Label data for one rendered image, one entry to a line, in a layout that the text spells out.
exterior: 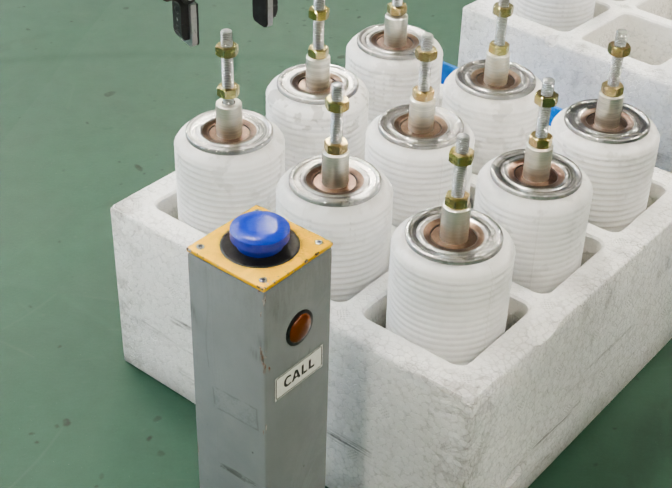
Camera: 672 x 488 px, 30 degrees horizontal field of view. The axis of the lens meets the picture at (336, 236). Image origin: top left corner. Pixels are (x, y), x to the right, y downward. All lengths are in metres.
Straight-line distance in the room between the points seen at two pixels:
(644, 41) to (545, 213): 0.56
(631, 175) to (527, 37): 0.38
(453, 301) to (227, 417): 0.19
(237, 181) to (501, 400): 0.29
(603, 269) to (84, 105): 0.82
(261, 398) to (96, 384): 0.38
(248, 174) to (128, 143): 0.53
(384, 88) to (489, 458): 0.40
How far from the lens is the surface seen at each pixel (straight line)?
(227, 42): 1.04
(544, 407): 1.06
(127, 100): 1.67
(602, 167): 1.11
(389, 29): 1.23
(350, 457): 1.06
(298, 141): 1.14
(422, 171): 1.07
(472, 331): 0.96
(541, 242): 1.03
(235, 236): 0.82
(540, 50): 1.46
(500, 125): 1.16
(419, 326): 0.96
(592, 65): 1.43
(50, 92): 1.71
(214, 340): 0.86
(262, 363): 0.84
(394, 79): 1.21
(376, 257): 1.03
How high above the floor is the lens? 0.80
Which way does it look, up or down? 35 degrees down
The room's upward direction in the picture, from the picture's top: 2 degrees clockwise
